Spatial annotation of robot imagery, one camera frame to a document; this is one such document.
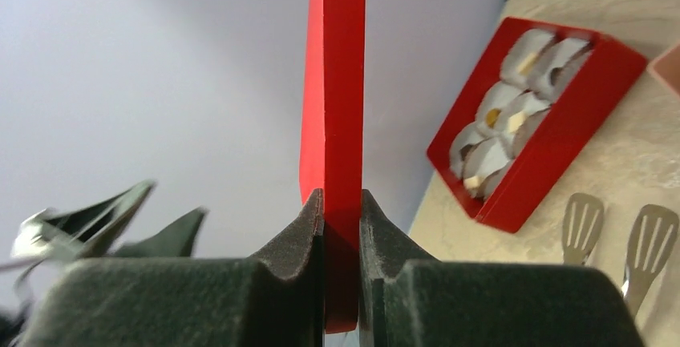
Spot red box lid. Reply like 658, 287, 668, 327
299, 0, 366, 334

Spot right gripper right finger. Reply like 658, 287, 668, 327
359, 191, 643, 346

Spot orange file organizer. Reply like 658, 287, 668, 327
647, 43, 680, 95

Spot caramel leaf chocolate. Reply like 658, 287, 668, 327
484, 108, 501, 128

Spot white diamond chocolate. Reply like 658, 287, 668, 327
463, 175, 484, 190

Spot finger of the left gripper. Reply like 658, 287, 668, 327
108, 208, 208, 258
10, 180, 156, 260

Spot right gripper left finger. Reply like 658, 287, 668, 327
21, 190, 324, 346

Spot metal tongs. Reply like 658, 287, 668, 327
561, 192, 679, 317

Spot red chocolate box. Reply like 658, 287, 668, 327
427, 17, 647, 233

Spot white chocolate piece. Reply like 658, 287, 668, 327
516, 51, 540, 77

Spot white square chocolate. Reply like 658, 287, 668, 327
506, 111, 528, 134

